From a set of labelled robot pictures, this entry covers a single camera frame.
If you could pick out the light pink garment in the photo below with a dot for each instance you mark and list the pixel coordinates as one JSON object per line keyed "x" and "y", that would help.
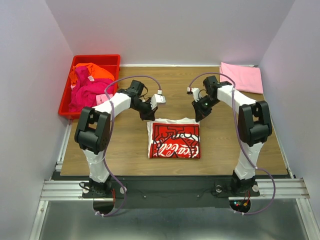
{"x": 100, "y": 99}

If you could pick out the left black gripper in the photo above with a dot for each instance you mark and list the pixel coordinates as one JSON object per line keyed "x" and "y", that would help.
{"x": 145, "y": 110}

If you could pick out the aluminium frame rail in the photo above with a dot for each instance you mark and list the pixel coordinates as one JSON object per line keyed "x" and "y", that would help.
{"x": 127, "y": 155}

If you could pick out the magenta t shirt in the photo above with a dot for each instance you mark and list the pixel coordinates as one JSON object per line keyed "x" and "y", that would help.
{"x": 83, "y": 94}

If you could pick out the red plastic bin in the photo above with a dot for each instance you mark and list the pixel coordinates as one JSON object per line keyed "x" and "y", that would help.
{"x": 110, "y": 62}

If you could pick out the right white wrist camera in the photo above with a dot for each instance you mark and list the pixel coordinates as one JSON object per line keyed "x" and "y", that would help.
{"x": 195, "y": 93}

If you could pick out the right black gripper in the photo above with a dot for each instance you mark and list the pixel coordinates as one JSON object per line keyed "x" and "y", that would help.
{"x": 201, "y": 111}

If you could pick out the folded pink t shirt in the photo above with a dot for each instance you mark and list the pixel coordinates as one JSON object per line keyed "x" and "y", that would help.
{"x": 246, "y": 78}

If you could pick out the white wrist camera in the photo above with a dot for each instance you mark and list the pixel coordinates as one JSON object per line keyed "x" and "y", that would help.
{"x": 157, "y": 99}
{"x": 195, "y": 93}

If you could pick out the white printed t shirt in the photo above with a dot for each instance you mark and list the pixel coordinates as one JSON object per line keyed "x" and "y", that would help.
{"x": 174, "y": 138}

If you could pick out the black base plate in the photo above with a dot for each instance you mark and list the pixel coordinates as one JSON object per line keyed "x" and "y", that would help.
{"x": 151, "y": 192}

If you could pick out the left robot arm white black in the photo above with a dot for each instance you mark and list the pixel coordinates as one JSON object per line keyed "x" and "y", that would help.
{"x": 95, "y": 127}

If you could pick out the orange t shirt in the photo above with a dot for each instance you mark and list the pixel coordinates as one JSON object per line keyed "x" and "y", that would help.
{"x": 94, "y": 70}

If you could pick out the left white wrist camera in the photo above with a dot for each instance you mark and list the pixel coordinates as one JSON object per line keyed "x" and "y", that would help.
{"x": 157, "y": 99}

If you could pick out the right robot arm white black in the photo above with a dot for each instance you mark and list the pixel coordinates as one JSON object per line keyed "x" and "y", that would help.
{"x": 252, "y": 122}

